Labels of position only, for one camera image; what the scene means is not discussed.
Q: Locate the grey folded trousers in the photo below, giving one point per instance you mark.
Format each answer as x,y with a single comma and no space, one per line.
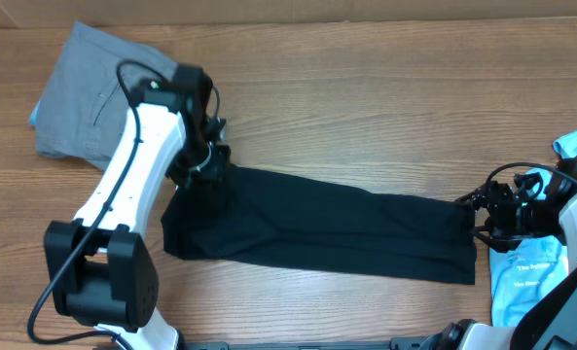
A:
82,111

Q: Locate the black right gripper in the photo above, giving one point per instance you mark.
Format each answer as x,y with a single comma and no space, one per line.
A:
495,214

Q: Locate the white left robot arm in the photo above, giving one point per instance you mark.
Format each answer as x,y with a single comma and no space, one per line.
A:
101,272

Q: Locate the light blue t-shirt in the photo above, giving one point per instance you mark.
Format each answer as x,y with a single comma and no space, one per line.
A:
522,277

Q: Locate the black t-shirt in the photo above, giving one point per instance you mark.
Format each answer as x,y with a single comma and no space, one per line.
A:
278,220

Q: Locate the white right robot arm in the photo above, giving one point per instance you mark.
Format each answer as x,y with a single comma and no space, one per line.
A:
552,322

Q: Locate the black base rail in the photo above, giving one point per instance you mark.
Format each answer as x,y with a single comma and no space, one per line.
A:
395,343

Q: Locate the light blue cloth under trousers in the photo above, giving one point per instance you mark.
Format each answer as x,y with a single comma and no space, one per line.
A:
33,115

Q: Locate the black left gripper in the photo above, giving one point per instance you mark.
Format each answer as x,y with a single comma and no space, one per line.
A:
217,170

